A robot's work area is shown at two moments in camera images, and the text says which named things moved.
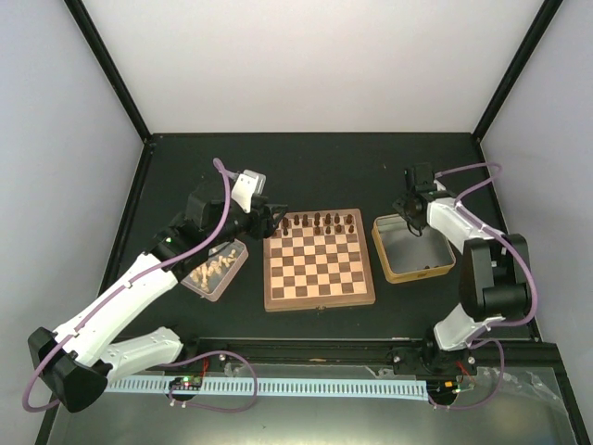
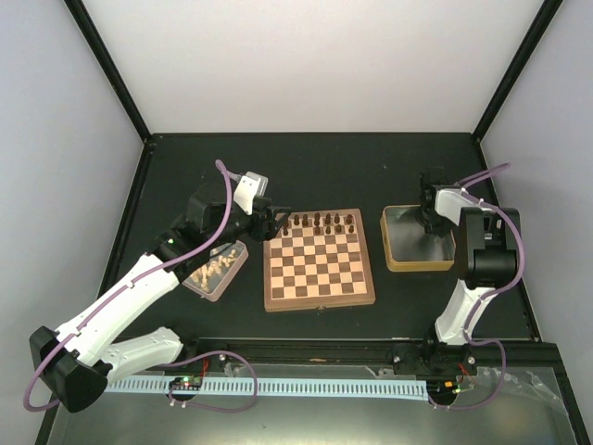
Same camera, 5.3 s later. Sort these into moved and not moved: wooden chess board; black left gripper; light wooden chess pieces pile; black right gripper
Moved: black right gripper
Not moved: light wooden chess pieces pile; black left gripper; wooden chess board
